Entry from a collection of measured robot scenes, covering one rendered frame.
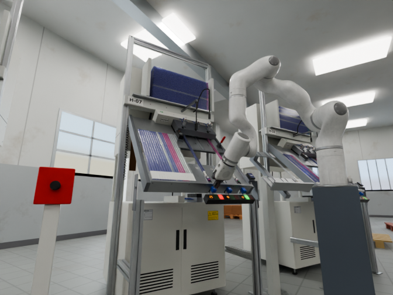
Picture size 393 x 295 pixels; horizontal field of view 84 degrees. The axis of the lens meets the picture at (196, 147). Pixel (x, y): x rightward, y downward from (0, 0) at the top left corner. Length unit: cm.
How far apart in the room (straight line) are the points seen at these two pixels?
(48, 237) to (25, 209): 287
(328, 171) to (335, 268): 42
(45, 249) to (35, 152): 301
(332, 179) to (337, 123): 27
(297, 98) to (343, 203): 54
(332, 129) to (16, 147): 382
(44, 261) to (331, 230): 124
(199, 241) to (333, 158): 96
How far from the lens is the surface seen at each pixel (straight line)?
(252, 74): 122
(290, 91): 127
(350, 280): 124
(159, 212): 145
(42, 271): 121
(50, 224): 118
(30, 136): 412
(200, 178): 128
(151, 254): 147
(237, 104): 114
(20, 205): 402
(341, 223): 120
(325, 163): 124
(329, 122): 124
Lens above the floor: 65
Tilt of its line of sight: 13 degrees up
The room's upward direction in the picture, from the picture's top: straight up
